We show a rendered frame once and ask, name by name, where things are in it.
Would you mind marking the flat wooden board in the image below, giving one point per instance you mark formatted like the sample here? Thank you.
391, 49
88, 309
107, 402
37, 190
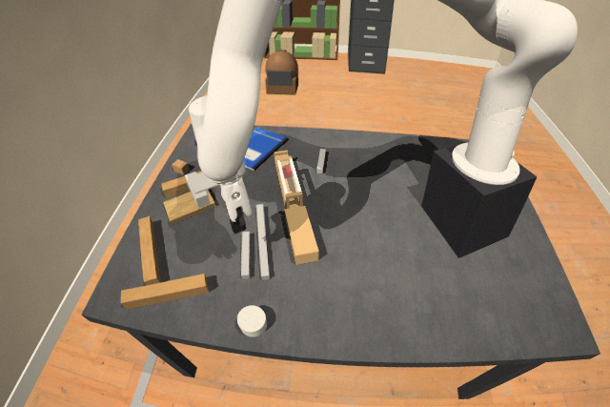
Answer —
184, 206

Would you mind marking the blue notebook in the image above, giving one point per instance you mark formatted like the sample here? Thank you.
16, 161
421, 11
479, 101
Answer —
262, 145

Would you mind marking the small wooden block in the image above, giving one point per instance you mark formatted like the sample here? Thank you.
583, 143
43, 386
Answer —
180, 166

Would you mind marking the white cylinder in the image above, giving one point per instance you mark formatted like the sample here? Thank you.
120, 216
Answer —
252, 321

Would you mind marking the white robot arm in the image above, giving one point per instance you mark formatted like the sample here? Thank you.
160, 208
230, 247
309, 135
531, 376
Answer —
540, 33

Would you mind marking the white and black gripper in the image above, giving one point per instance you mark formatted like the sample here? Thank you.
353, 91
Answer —
231, 201

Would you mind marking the light grey square stick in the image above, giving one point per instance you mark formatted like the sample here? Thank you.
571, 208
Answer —
321, 159

